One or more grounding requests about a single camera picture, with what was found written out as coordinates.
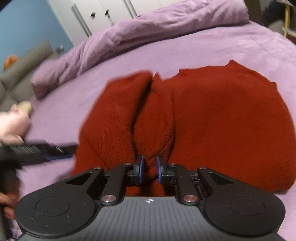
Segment red knit cardigan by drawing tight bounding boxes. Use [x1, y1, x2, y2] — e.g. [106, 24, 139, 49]
[73, 61, 295, 196]

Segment black clothes pile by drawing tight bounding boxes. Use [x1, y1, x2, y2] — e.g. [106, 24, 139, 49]
[262, 1, 285, 27]

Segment person left hand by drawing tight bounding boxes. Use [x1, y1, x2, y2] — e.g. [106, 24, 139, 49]
[0, 190, 20, 220]

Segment pink plush toy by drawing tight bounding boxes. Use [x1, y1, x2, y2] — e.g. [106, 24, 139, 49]
[0, 101, 33, 146]

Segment purple bed sheet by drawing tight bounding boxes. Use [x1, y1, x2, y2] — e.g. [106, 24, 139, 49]
[9, 21, 296, 241]

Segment grey padded headboard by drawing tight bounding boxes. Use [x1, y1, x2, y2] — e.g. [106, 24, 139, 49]
[1, 41, 60, 111]

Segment orange plush toy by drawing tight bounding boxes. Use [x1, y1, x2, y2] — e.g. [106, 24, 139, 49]
[3, 55, 19, 71]

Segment white wardrobe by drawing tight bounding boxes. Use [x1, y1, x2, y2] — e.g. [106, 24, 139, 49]
[48, 0, 176, 45]

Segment purple folded duvet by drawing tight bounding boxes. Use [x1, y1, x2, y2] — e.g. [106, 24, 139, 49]
[31, 1, 249, 100]

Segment yellow legged side table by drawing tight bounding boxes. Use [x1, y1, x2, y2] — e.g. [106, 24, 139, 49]
[278, 0, 295, 44]

